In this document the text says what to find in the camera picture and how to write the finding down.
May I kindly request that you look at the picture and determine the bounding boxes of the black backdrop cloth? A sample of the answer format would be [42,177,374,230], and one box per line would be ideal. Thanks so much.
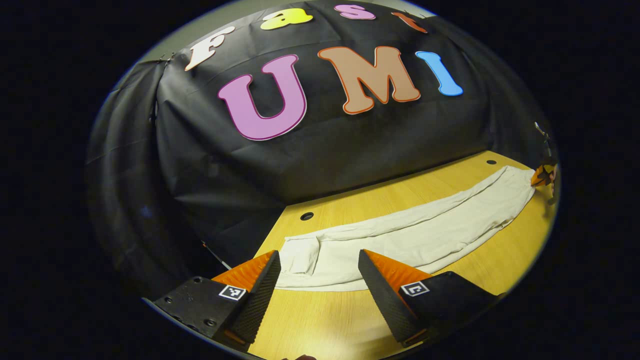
[85,0,552,297]

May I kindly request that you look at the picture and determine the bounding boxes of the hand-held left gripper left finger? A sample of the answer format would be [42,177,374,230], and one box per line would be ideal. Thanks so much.
[152,250,282,347]

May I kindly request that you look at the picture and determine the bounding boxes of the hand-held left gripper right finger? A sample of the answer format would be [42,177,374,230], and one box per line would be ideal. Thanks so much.
[358,249,501,348]

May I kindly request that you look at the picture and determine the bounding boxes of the cream white jeans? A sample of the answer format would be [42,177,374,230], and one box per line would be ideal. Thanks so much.
[275,166,536,293]

